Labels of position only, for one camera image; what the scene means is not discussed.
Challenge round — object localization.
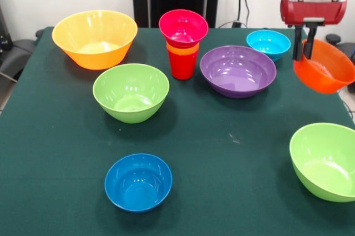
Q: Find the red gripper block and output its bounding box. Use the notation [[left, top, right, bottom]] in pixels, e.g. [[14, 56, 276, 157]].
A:
[[280, 0, 348, 62]]

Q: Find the green plastic bowl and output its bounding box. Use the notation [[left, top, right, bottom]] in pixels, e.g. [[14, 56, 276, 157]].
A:
[[92, 63, 170, 124], [289, 122, 355, 203]]

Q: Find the red-orange plastic bowl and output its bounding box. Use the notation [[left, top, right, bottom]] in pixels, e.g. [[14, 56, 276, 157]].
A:
[[293, 38, 355, 95]]

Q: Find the pink plastic bowl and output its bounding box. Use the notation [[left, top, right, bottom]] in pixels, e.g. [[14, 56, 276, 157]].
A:
[[158, 9, 209, 48]]

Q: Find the cyan plastic bowl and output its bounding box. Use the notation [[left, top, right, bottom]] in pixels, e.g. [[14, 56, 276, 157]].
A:
[[246, 29, 292, 63]]

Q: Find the black pedestal foot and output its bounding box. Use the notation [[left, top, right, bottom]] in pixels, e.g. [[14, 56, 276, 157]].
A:
[[0, 29, 45, 81], [324, 33, 355, 94]]

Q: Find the orange plastic cup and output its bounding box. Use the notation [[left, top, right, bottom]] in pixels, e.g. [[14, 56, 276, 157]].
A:
[[166, 41, 200, 57]]

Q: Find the purple plastic bowl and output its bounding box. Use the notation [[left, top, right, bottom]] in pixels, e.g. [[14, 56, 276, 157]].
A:
[[199, 45, 277, 99]]

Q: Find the blue plastic bowl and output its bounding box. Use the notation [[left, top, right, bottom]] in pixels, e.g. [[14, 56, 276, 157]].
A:
[[104, 153, 173, 214]]

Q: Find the red plastic cup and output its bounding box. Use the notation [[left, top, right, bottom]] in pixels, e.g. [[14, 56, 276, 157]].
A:
[[168, 51, 200, 81]]

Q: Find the dark green tablecloth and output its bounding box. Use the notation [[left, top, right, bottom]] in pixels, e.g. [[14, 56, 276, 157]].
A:
[[0, 27, 355, 236]]

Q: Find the large orange plastic bowl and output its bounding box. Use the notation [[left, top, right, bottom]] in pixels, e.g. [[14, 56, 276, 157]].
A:
[[52, 9, 138, 71]]

